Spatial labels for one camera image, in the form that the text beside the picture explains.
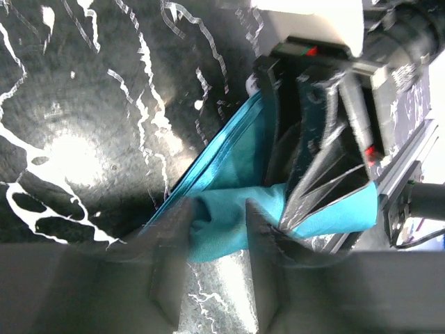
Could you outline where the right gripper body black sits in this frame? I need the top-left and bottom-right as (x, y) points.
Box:
(269, 34), (435, 174)

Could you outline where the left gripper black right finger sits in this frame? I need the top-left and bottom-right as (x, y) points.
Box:
(246, 202), (444, 333)

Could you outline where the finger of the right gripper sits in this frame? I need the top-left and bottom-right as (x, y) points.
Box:
(279, 65), (371, 232)
(254, 57), (296, 186)

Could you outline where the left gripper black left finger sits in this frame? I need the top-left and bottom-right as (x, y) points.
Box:
(1, 200), (193, 333)

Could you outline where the teal cloth napkin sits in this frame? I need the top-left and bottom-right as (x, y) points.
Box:
(138, 90), (379, 264)

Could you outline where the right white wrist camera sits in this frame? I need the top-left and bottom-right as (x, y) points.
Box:
(250, 0), (364, 57)

